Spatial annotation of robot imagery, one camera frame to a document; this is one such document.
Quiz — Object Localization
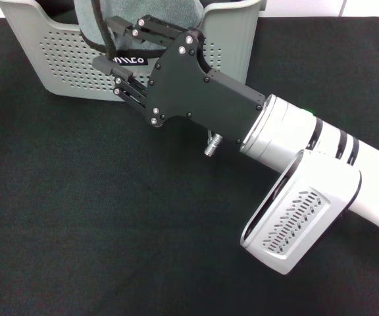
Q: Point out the yellow towel with black edge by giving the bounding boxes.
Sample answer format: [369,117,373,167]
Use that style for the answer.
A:
[72,0,204,64]

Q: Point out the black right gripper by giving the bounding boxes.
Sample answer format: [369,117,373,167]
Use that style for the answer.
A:
[93,16,266,146]

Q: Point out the grey cable with metal plug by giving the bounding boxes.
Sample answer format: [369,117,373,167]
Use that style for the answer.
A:
[203,129,224,157]

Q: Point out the black tablecloth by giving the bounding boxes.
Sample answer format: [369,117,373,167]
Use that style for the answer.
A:
[0,15,379,316]

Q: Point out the black logo label on box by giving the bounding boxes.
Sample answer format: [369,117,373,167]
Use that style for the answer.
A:
[112,55,149,66]

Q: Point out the black cloth inside box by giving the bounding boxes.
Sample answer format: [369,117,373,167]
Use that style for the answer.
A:
[36,0,79,25]

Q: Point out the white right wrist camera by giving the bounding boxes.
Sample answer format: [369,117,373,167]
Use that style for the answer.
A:
[240,149,363,276]

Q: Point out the grey perforated plastic storage box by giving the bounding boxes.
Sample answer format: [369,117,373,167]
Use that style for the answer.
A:
[0,0,263,103]

